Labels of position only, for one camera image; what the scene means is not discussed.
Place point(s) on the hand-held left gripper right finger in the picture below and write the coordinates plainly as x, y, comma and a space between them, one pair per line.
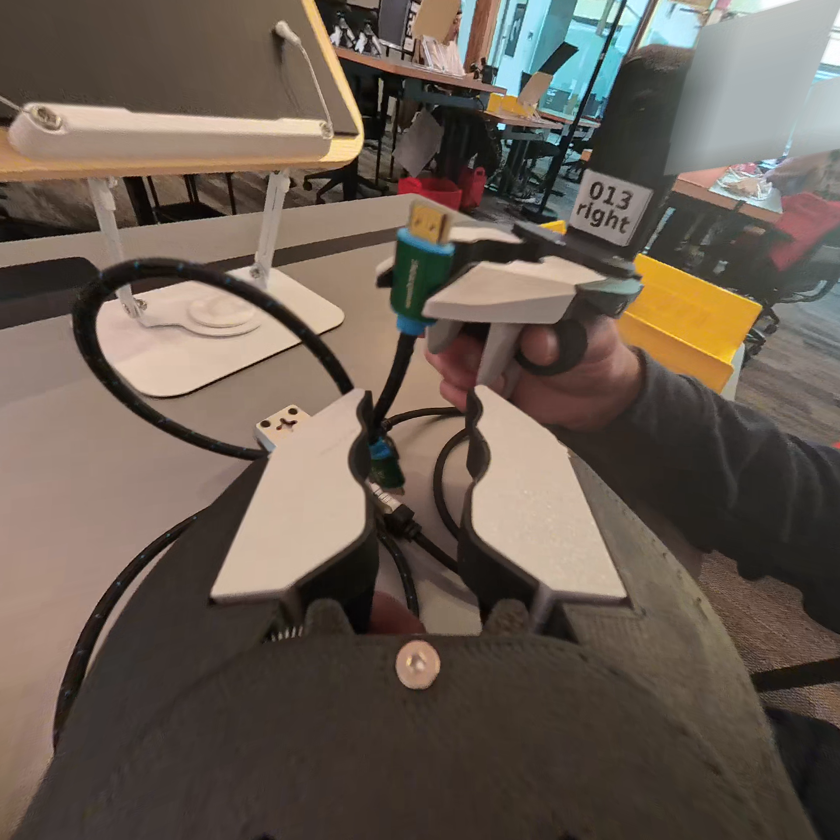
544, 525

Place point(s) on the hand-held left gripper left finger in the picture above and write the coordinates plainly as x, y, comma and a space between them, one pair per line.
302, 512

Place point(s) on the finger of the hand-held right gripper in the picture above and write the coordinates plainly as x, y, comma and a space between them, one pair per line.
485, 235
505, 295

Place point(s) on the silver HDMI splitter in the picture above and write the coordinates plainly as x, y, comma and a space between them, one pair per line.
282, 426

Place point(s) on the person's right forearm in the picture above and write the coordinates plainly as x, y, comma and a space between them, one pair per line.
722, 472

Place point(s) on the person's right hand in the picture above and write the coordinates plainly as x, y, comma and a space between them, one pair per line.
590, 394

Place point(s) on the person's left hand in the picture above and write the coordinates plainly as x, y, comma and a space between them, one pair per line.
394, 617

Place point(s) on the yellow plastic bin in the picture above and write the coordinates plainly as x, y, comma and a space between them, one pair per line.
689, 315

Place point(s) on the grey hanging paper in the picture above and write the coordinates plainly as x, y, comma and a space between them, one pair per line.
420, 141

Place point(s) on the long wooden desk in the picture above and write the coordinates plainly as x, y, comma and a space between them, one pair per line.
459, 88
709, 190

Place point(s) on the small yellow bin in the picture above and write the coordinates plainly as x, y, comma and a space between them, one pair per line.
505, 105

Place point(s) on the clear plastic bag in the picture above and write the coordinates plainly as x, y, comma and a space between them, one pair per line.
745, 184

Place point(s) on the white folding stand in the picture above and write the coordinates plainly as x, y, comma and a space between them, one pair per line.
282, 328

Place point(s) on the red jacket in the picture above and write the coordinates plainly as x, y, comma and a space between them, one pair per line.
807, 223

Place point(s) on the wooden-edged black board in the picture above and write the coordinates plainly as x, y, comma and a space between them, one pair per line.
164, 52

